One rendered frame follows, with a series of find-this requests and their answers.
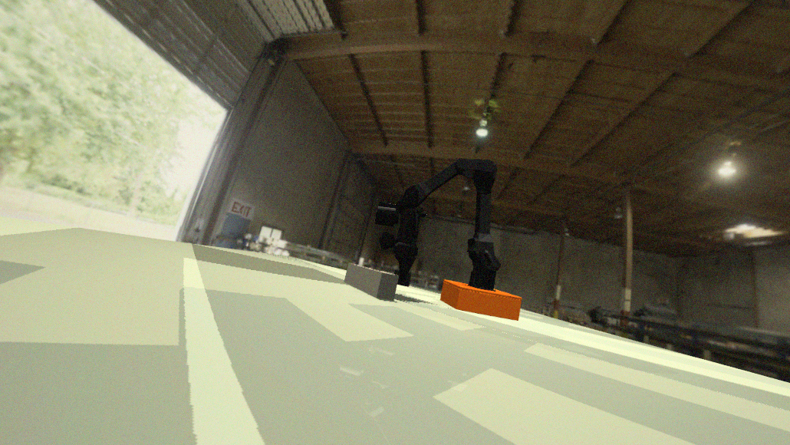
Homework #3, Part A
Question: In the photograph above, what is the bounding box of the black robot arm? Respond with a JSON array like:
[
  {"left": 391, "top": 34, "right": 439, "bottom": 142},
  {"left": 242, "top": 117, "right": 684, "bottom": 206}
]
[{"left": 375, "top": 158, "right": 501, "bottom": 292}]

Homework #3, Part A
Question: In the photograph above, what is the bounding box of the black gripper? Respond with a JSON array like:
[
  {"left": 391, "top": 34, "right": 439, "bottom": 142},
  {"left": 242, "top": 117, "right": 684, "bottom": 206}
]
[{"left": 393, "top": 226, "right": 418, "bottom": 282}]

